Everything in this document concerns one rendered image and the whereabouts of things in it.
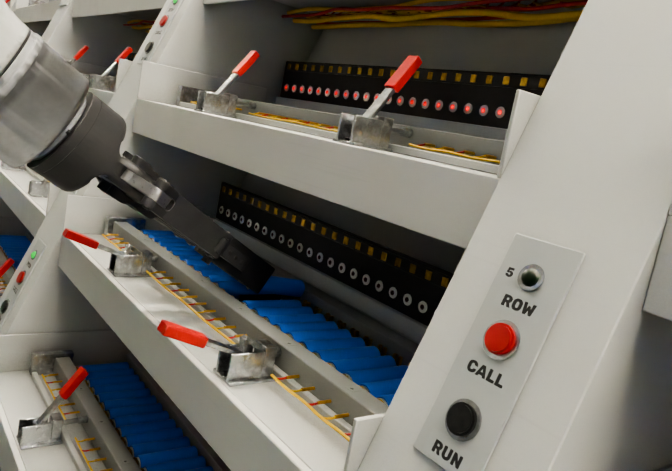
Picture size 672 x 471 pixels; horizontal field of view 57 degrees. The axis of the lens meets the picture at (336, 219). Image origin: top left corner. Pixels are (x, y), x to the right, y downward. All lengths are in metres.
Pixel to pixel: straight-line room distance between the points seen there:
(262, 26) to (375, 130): 0.49
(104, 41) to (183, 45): 0.71
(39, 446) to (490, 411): 0.55
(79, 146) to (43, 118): 0.03
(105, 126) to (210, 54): 0.43
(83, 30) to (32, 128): 1.11
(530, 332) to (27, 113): 0.35
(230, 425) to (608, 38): 0.34
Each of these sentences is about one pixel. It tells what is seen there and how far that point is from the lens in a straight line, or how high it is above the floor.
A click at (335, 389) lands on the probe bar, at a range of 0.45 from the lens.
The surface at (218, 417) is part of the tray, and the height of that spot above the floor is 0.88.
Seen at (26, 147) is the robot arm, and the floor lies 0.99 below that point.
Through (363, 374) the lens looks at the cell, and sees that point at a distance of 0.49.
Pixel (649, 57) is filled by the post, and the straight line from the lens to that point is 0.36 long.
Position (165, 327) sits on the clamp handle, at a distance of 0.44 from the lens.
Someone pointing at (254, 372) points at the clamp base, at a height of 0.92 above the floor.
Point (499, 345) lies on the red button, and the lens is 0.32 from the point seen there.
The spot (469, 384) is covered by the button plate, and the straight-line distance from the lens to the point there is 0.32.
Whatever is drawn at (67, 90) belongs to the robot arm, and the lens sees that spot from 0.49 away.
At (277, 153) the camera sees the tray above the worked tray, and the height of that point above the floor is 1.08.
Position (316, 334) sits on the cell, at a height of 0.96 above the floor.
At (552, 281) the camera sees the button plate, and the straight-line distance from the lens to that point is 0.32.
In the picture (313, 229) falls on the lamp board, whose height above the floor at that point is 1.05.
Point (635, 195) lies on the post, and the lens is 0.32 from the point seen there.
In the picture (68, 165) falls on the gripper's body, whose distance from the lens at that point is 0.50.
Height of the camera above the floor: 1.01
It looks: 5 degrees up
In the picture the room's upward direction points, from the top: 27 degrees clockwise
